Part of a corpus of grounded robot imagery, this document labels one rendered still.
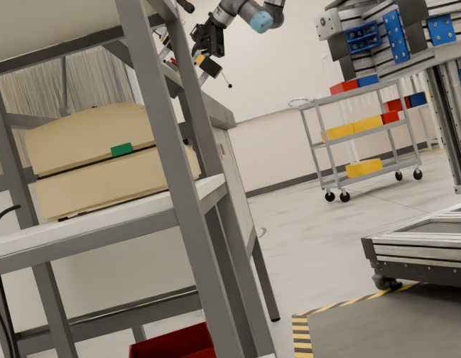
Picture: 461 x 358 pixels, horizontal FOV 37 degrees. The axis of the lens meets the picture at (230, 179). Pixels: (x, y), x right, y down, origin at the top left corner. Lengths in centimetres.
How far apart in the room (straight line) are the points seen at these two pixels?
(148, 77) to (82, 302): 84
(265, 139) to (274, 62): 121
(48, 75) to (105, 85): 26
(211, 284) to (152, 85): 30
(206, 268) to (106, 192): 38
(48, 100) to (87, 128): 204
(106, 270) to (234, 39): 930
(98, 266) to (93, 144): 45
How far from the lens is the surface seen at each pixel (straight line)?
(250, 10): 242
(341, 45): 268
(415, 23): 229
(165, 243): 165
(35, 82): 339
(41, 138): 134
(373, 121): 657
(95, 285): 170
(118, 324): 171
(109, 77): 331
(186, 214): 99
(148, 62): 100
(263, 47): 1083
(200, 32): 251
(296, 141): 1074
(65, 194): 133
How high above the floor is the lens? 69
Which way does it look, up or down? 2 degrees down
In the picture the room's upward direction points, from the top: 16 degrees counter-clockwise
